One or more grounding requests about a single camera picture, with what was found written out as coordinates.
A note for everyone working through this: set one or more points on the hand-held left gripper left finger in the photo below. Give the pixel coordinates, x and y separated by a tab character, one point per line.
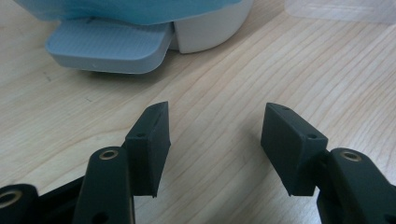
148	155

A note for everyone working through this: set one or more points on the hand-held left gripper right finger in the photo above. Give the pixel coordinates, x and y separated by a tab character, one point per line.
288	149

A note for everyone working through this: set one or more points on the white grey pedal trash bin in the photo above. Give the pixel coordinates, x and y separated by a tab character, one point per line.
118	43

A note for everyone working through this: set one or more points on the clear plastic container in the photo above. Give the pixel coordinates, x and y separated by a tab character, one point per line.
342	9

